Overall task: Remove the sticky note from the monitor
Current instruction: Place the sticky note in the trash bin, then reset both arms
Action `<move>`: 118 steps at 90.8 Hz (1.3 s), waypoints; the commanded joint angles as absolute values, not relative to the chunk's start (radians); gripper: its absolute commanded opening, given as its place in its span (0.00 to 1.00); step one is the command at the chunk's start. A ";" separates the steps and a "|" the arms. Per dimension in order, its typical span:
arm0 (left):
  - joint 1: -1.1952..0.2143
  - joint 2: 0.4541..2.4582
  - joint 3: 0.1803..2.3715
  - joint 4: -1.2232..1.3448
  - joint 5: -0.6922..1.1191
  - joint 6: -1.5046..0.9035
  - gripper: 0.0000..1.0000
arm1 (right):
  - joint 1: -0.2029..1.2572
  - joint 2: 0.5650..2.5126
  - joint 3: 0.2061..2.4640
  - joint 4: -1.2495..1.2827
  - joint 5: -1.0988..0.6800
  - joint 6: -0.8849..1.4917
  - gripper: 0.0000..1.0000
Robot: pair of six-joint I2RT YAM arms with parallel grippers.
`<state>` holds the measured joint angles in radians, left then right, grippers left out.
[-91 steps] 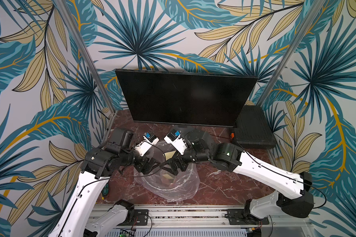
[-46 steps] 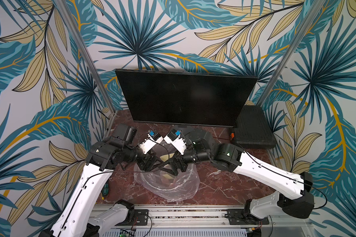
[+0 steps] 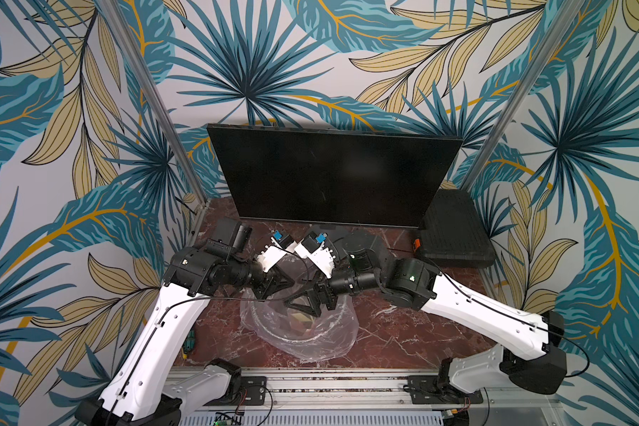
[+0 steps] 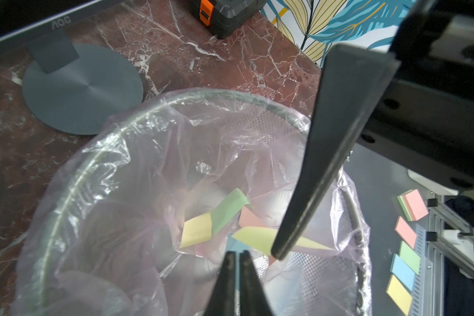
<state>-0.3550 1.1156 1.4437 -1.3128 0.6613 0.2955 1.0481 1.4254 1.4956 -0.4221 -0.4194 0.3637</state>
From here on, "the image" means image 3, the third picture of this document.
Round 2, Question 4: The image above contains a yellow sticky note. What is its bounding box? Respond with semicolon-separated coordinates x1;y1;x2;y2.
289;312;314;333

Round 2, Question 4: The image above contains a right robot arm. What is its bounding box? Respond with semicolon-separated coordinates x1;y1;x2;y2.
284;231;567;396

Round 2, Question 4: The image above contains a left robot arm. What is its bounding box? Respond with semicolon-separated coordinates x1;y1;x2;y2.
75;218;295;425

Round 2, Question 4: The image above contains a black flat monitor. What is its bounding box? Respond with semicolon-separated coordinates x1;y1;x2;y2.
207;124;463;228

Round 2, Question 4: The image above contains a bin with clear plastic bag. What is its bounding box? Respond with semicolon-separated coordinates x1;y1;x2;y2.
240;279;359;362

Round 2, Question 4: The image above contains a black plastic tool case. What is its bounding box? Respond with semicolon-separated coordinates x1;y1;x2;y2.
413;189;496;269

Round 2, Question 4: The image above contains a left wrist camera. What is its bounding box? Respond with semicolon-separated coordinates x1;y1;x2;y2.
255;230;297;273

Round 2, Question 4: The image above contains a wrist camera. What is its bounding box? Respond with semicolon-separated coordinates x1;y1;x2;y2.
255;230;297;273
294;231;335;279

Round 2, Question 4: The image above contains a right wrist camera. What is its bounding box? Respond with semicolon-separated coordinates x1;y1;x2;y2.
294;231;335;279

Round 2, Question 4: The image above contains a green handled screwdriver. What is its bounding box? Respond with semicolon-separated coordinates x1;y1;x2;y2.
182;329;196;359

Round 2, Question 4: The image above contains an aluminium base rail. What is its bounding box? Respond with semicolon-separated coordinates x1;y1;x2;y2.
100;366;566;426

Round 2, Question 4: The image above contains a left aluminium frame post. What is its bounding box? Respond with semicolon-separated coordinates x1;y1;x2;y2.
95;0;209;206

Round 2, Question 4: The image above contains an aluminium frame post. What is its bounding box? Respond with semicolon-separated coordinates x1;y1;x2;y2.
95;0;209;206
461;0;585;193

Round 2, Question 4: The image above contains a right aluminium frame post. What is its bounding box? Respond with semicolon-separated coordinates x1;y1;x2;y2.
461;0;585;193

